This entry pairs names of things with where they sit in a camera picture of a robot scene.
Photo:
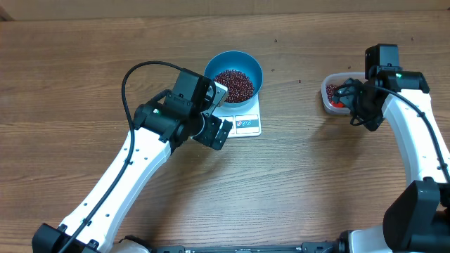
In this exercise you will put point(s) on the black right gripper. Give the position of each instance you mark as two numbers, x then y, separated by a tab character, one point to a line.
373	119

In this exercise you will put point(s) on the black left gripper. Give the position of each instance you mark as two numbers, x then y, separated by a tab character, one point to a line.
209	136

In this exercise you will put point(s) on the red measuring scoop blue handle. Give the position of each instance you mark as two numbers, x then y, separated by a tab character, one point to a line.
337	105

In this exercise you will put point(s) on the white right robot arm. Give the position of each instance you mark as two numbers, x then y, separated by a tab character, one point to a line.
418	220

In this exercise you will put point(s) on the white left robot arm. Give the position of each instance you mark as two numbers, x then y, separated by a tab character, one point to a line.
159	127

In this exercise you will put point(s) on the white digital kitchen scale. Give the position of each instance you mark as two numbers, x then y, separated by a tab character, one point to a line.
246	118

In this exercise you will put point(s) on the beans in blue bowl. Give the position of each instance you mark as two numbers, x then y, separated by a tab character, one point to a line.
239	85

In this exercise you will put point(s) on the blue metal bowl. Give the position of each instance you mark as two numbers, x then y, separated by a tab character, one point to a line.
240	61

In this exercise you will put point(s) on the red adzuki beans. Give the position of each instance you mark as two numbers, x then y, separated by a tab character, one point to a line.
330	90

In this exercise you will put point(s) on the clear plastic food container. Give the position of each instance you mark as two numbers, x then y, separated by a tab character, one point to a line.
337	79

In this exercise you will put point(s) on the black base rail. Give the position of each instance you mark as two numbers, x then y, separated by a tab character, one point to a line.
132	243

